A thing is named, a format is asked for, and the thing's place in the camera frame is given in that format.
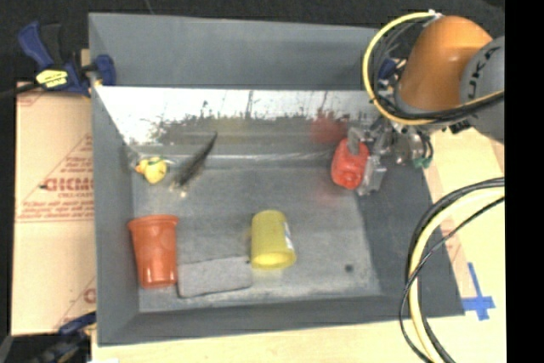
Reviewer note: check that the red plastic toy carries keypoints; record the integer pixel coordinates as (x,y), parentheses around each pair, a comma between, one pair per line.
(347,166)

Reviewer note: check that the grey sponge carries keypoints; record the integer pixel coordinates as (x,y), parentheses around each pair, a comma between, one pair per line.
(214,276)

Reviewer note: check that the brown cardboard board red print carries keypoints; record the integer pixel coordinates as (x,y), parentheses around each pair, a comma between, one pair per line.
(51,225)

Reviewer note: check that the black cylinder on white bracket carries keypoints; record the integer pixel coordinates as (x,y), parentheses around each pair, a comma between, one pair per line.
(459,126)

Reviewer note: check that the black feather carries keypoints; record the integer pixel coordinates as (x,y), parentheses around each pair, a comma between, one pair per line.
(196,161)

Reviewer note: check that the grey metal bin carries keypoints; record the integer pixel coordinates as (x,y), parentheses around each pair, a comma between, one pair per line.
(255,225)

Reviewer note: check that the orange plastic cup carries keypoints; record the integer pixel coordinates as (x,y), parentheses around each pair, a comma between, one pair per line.
(154,251)

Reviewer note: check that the yellow toy duck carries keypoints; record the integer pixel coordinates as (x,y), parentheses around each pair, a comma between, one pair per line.
(152,171)

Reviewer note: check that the yellow plastic cup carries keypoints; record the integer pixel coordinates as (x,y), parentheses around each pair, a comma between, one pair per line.
(272,240)

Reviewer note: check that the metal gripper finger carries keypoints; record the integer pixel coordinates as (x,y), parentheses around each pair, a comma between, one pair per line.
(353,142)
(373,176)

